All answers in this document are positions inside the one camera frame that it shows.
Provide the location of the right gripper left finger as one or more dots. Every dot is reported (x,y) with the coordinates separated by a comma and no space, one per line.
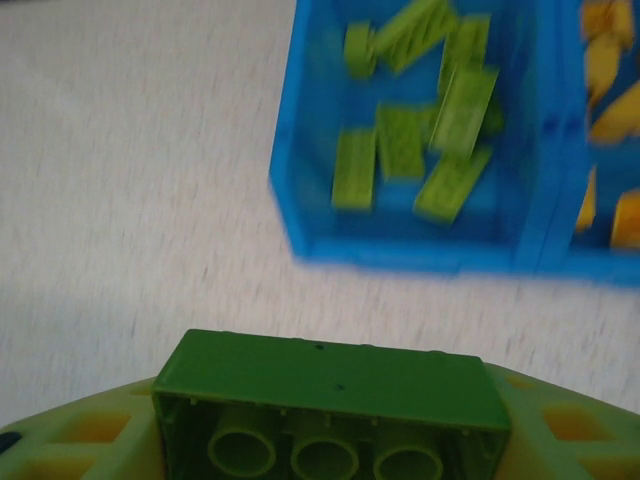
(75,440)

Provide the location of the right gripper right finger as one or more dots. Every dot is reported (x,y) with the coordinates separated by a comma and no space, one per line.
(575,440)

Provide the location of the orange lego brick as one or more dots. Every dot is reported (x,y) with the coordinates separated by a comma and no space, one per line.
(607,20)
(627,220)
(605,70)

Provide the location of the long green lego brick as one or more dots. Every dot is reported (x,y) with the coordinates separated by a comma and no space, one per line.
(325,380)

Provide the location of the small orange lego slope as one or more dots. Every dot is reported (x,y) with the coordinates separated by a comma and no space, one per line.
(617,117)

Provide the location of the small green lego brick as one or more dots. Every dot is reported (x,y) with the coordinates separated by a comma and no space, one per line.
(357,50)

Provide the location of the blue divided plastic bin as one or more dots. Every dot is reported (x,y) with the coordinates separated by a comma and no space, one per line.
(400,260)

